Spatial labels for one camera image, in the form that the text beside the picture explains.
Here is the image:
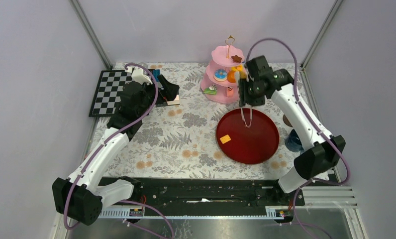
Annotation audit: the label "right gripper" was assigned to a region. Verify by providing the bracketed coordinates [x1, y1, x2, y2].
[238, 78, 265, 109]

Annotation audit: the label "white handled metal tongs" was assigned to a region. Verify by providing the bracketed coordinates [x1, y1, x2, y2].
[235, 71, 253, 128]

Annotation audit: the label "floral table cloth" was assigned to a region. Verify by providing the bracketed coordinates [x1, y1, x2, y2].
[104, 62, 297, 180]

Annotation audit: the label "green cake slice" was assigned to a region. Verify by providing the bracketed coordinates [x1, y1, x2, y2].
[203, 85, 217, 95]

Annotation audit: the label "pink three-tier cake stand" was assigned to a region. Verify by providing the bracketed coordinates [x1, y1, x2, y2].
[200, 35, 246, 104]

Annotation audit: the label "dark blue mug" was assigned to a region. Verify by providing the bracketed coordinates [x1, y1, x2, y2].
[284, 129, 304, 153]

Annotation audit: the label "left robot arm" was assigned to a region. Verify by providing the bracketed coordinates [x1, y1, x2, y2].
[52, 72, 167, 226]

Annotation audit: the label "pink layered cake slice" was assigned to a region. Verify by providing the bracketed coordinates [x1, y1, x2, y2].
[226, 87, 234, 97]

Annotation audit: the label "blue lego brick on pillar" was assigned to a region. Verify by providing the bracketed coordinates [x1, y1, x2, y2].
[153, 69, 161, 82]

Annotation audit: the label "dark red round tray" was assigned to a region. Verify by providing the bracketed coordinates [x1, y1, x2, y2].
[215, 108, 280, 164]

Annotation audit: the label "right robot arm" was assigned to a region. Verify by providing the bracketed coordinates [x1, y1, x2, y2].
[238, 56, 346, 205]

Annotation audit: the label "yellow iced donut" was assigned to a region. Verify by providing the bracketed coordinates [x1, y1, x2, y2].
[230, 64, 243, 72]

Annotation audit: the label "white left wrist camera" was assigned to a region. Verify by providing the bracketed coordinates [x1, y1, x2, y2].
[124, 65, 153, 85]

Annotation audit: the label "blue iced donut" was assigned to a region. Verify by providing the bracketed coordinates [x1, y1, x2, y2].
[213, 69, 227, 82]

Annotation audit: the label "cream lego brick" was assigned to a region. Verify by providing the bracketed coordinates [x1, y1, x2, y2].
[167, 95, 180, 106]

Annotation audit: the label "brown star cookie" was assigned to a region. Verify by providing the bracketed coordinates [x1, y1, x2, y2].
[231, 55, 242, 63]

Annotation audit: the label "dark brown wooden coaster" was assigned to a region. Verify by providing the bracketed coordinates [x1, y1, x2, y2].
[283, 115, 293, 127]

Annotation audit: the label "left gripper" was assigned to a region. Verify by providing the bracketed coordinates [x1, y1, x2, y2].
[137, 75, 179, 117]

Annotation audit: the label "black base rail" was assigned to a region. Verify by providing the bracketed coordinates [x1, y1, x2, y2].
[96, 177, 306, 219]

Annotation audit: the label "square yellow cracker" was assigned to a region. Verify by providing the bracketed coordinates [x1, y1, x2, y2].
[219, 134, 231, 144]

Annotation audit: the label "black and white chessboard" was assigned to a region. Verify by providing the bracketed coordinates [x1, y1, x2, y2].
[88, 69, 155, 118]

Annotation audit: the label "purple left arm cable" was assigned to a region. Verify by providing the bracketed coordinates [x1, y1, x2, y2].
[63, 63, 176, 239]

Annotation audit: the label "orange round tart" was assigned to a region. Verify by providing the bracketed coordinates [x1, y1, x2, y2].
[227, 70, 236, 83]

